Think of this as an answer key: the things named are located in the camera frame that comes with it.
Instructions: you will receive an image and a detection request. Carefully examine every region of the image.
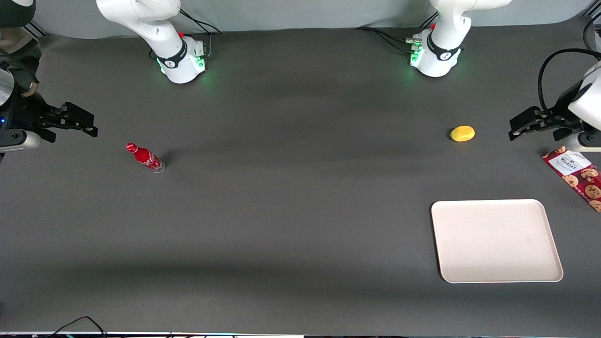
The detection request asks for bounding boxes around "yellow lemon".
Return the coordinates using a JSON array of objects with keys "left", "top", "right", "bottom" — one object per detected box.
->
[{"left": 449, "top": 125, "right": 476, "bottom": 142}]

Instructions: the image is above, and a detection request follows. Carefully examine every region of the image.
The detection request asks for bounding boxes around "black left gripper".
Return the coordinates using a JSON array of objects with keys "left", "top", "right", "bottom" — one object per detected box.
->
[{"left": 509, "top": 81, "right": 587, "bottom": 142}]

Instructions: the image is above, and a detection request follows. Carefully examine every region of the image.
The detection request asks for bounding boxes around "red cola bottle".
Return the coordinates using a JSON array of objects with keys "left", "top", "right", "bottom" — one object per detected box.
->
[{"left": 125, "top": 142, "right": 166, "bottom": 174}]

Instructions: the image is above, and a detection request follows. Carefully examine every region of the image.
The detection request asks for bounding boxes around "red cookie box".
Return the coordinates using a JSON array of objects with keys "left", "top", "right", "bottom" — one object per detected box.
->
[{"left": 541, "top": 146, "right": 601, "bottom": 213}]

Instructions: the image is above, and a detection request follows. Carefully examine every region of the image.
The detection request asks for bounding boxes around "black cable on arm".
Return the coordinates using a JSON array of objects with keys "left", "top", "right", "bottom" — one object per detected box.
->
[{"left": 582, "top": 14, "right": 601, "bottom": 53}]

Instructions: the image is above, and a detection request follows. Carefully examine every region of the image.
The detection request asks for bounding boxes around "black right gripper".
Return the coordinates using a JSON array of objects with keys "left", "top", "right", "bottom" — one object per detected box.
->
[{"left": 0, "top": 92, "right": 99, "bottom": 143}]

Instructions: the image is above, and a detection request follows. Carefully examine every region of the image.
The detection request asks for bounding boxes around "thin black cable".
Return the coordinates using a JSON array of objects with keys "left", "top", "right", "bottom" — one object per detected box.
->
[{"left": 46, "top": 316, "right": 109, "bottom": 338}]

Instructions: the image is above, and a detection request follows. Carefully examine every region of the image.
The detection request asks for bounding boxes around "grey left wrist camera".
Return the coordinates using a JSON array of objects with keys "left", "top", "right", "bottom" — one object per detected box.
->
[{"left": 563, "top": 131, "right": 601, "bottom": 153}]

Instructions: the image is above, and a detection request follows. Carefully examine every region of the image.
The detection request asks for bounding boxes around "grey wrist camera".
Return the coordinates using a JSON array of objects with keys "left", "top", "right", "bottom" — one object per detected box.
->
[
  {"left": 563, "top": 131, "right": 601, "bottom": 153},
  {"left": 0, "top": 131, "right": 41, "bottom": 153}
]

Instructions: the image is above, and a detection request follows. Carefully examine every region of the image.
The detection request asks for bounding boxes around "white rectangular tray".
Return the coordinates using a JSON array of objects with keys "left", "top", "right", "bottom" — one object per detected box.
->
[{"left": 431, "top": 199, "right": 564, "bottom": 284}]

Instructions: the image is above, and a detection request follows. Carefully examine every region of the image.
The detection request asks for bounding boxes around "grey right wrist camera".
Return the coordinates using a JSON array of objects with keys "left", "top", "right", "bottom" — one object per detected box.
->
[{"left": 0, "top": 131, "right": 41, "bottom": 153}]

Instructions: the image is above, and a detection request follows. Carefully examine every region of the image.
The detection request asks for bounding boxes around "black looped wrist cable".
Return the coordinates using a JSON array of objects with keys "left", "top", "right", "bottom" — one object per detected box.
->
[{"left": 538, "top": 48, "right": 601, "bottom": 112}]

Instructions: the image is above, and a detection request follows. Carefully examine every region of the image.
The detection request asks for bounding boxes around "black cable at arm base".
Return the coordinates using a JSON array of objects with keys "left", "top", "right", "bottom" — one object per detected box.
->
[
  {"left": 419, "top": 10, "right": 440, "bottom": 30},
  {"left": 179, "top": 8, "right": 223, "bottom": 59},
  {"left": 354, "top": 26, "right": 415, "bottom": 44},
  {"left": 376, "top": 31, "right": 416, "bottom": 54}
]

